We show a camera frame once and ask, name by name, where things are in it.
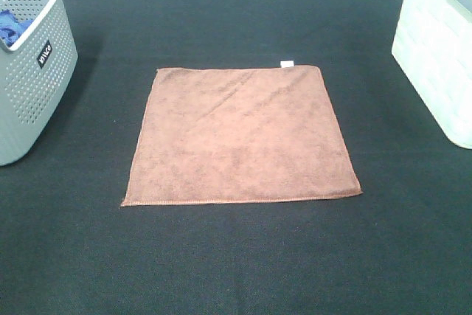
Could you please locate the brown microfiber towel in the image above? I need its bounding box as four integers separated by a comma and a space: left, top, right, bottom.
123, 65, 362, 207

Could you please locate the grey perforated laundry basket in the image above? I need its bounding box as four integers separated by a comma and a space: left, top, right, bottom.
1, 0, 78, 165

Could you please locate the white plastic basket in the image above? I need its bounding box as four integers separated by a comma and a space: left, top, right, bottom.
392, 0, 471, 149

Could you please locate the blue cloth in basket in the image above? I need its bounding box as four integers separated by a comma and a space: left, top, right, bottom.
1, 10, 33, 46

